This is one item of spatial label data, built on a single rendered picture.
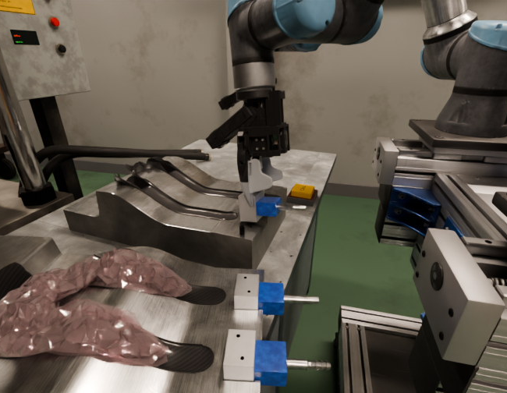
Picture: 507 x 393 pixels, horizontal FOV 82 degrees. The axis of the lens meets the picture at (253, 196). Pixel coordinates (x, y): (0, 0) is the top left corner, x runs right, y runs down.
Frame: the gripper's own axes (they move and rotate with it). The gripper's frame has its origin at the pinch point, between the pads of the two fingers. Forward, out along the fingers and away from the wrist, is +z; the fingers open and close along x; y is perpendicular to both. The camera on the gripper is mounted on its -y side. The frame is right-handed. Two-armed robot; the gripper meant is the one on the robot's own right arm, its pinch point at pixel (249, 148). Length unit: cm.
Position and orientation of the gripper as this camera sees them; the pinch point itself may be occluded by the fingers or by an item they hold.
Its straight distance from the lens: 88.3
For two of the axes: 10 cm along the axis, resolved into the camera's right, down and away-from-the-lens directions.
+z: 0.0, 9.0, 4.4
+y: 9.4, 1.5, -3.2
